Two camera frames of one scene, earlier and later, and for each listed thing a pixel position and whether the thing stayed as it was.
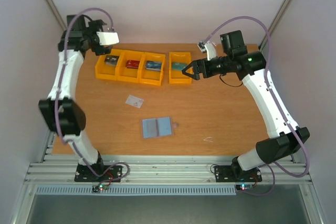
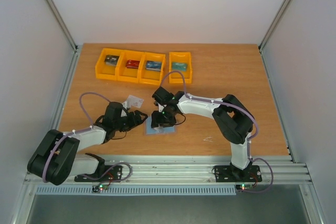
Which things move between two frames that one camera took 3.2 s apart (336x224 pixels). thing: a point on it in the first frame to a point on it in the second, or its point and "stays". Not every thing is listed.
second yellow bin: [127, 74] stays
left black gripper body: [97, 25] to [128, 125]
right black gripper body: [197, 68] to [159, 122]
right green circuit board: [244, 187] stays
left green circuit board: [96, 188] stays
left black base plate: [84, 173] stays
